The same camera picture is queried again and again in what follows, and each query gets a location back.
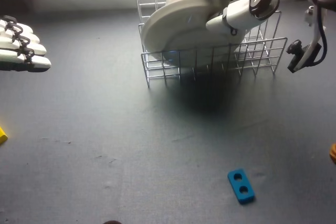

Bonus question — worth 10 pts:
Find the orange swirl pastry toy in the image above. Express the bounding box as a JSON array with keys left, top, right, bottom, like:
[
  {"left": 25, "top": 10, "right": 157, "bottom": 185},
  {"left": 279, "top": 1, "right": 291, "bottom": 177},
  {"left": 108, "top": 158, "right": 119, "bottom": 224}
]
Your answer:
[{"left": 329, "top": 142, "right": 336, "bottom": 164}]

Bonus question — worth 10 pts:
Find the blue block with two holes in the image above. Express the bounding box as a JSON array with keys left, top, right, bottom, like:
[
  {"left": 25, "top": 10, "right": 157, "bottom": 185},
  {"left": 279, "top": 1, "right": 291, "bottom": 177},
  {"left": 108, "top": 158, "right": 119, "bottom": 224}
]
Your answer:
[{"left": 227, "top": 168, "right": 256, "bottom": 204}]

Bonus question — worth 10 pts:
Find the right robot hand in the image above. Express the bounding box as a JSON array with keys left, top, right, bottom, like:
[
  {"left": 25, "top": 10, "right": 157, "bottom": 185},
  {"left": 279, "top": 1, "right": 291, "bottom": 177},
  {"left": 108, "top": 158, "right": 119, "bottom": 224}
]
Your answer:
[{"left": 193, "top": 0, "right": 308, "bottom": 36}]

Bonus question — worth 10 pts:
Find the silver wire plate rack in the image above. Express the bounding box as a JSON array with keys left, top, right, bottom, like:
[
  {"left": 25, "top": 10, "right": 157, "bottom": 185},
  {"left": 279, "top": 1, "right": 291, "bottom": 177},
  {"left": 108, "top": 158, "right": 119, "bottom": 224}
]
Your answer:
[{"left": 133, "top": 0, "right": 287, "bottom": 88}]

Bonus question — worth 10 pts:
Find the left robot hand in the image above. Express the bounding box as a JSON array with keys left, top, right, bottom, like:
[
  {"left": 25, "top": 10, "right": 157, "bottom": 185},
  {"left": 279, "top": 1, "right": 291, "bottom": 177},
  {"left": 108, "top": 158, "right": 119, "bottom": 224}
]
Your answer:
[{"left": 0, "top": 15, "right": 52, "bottom": 73}]

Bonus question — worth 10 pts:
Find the yellow rectangular block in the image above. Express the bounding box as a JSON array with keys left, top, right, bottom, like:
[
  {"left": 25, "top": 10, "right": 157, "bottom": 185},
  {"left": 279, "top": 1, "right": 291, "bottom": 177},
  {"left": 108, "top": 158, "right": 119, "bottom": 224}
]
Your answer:
[{"left": 0, "top": 126, "right": 8, "bottom": 146}]

